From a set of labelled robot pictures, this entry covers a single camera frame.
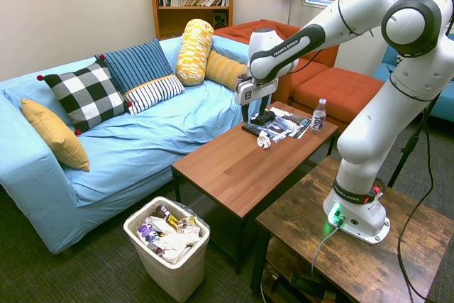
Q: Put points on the glossy magazine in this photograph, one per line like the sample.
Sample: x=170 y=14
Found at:
x=282 y=125

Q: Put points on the white crumpled plastic bag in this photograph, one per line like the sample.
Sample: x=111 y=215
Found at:
x=177 y=242

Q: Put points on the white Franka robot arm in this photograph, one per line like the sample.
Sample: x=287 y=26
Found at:
x=372 y=129

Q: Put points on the black game controller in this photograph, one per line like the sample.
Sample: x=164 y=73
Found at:
x=266 y=119

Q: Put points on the white navy striped pillow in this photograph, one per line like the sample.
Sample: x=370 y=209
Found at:
x=154 y=93

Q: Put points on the teal sofa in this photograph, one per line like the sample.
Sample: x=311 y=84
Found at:
x=443 y=111

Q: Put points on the white tissue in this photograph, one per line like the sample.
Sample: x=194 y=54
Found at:
x=264 y=140

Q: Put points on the rustic wooden robot table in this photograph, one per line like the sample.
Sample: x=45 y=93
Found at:
x=354 y=267

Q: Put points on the blue striped pillow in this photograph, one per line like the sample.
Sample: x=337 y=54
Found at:
x=136 y=63

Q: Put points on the black tripod stand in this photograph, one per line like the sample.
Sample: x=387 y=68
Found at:
x=408 y=150

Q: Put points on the purple snack wrapper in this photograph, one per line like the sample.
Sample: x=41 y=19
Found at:
x=147 y=232

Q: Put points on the small booklet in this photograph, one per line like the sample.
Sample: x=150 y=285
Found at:
x=301 y=127

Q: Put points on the plain mustard pillow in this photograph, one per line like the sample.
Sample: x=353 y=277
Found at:
x=56 y=136

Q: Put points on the clear purple label bottle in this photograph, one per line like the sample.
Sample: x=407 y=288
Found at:
x=318 y=122

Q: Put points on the beige plastic trash bin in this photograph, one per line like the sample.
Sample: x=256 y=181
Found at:
x=177 y=278

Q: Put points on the black TV remote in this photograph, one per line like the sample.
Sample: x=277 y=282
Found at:
x=252 y=129

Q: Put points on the black white checkered pillow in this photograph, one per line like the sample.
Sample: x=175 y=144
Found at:
x=85 y=95

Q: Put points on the light blue sofa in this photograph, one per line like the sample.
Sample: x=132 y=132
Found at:
x=134 y=147

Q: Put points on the black device under table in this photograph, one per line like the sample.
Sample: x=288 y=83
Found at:
x=305 y=281

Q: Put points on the mustard striped pillow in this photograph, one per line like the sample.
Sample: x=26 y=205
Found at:
x=223 y=69

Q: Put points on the black speaker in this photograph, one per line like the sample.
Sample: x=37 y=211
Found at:
x=220 y=20

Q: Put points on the red-brown wooden coffee table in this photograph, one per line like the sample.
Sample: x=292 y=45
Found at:
x=241 y=171

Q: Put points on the yellow patterned bolster pillow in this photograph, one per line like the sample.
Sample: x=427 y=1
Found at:
x=193 y=53

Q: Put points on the orange sofa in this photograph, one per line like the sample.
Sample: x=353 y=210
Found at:
x=237 y=31

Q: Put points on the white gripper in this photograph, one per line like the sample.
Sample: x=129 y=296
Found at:
x=257 y=91

